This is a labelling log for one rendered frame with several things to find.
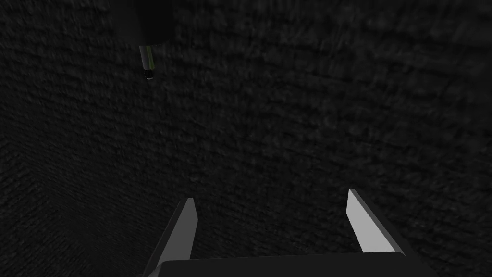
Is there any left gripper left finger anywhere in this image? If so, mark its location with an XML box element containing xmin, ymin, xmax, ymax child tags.
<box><xmin>143</xmin><ymin>197</ymin><xmax>199</xmax><ymax>277</ymax></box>

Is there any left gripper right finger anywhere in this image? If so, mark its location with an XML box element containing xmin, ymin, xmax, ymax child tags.
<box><xmin>345</xmin><ymin>189</ymin><xmax>408</xmax><ymax>256</ymax></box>

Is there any dark furniture with grey leg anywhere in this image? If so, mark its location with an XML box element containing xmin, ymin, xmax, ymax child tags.
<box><xmin>111</xmin><ymin>0</ymin><xmax>174</xmax><ymax>81</ymax></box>

